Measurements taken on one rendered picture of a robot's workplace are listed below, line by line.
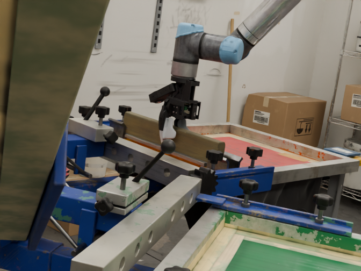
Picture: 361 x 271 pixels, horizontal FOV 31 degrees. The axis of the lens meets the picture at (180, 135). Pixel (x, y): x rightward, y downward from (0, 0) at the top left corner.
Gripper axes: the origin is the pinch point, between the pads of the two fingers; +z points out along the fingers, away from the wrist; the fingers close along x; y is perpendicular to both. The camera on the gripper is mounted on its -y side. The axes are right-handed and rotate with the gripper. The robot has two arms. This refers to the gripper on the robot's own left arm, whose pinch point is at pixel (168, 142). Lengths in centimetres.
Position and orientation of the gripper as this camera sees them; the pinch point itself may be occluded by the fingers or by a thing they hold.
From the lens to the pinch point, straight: 192.1
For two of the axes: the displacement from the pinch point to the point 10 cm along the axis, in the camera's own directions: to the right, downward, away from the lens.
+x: 7.1, -0.4, 7.0
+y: 6.9, 2.4, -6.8
